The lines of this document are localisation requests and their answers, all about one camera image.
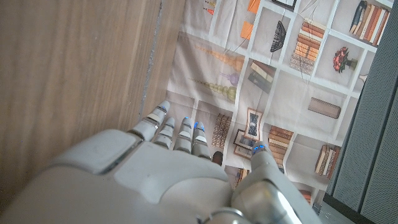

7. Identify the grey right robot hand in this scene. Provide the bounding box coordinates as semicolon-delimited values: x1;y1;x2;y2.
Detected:
0;100;324;224

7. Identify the printed bookshelf backdrop cloth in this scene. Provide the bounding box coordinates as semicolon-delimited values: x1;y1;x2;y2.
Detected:
166;0;394;206

